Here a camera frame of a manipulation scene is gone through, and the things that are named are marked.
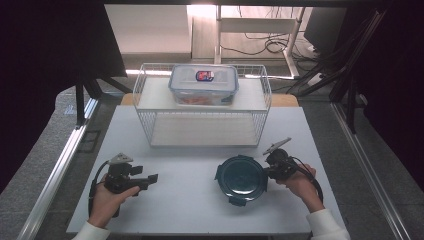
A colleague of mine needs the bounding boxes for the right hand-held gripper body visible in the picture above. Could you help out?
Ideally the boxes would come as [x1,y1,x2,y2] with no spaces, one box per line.
[262,137,300,183]

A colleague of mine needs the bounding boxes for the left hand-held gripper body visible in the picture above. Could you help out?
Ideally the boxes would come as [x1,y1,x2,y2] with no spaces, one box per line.
[101,152,149,196]

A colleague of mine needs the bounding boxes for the round glass container teal lid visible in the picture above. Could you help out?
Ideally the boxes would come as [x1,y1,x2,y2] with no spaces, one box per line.
[214,154,270,208]

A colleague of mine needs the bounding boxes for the white wire rack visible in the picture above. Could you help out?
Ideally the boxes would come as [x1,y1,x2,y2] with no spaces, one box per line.
[132,62,273,149]

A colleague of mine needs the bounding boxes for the clear rectangular container blue lid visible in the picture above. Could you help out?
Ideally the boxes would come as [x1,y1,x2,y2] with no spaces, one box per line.
[167,63,240,107]

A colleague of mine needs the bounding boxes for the person's right hand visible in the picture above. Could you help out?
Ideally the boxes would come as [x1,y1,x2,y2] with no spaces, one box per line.
[275,163,326,214]

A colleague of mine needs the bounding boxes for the person's left hand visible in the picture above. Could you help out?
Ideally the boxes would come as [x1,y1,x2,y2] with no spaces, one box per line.
[87,184,141,230]

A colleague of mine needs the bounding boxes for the black metal stand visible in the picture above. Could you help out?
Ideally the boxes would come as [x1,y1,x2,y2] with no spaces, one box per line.
[287,9,389,134]
[74,77,133,130]

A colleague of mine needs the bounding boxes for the black curtain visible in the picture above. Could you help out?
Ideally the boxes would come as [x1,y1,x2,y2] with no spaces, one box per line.
[0,0,128,195]
[346,0,424,193]

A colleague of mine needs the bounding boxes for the white cabinet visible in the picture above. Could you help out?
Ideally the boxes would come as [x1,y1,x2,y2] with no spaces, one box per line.
[104,4,194,55]

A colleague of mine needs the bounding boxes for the dark monitor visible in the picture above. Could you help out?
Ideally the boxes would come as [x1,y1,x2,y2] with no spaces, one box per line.
[303,7,348,55]

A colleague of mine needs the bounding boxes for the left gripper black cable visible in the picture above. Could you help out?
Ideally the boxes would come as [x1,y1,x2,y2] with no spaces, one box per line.
[87,160,112,218]

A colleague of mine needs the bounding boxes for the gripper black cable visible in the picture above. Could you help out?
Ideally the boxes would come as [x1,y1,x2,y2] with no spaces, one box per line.
[87,160,112,218]
[292,156,325,205]

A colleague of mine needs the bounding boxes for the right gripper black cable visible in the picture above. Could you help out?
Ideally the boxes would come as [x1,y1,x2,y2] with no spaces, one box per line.
[292,156,325,205]

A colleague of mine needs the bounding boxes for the aluminium rail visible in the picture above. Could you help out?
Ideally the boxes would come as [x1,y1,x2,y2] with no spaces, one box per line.
[330,101,414,240]
[16,98,100,240]

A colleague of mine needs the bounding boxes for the black floor cables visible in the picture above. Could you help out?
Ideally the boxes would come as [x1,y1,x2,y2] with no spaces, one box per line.
[219,5,323,64]

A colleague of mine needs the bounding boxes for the white desk frame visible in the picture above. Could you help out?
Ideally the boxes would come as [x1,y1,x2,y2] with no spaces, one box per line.
[214,4,307,80]

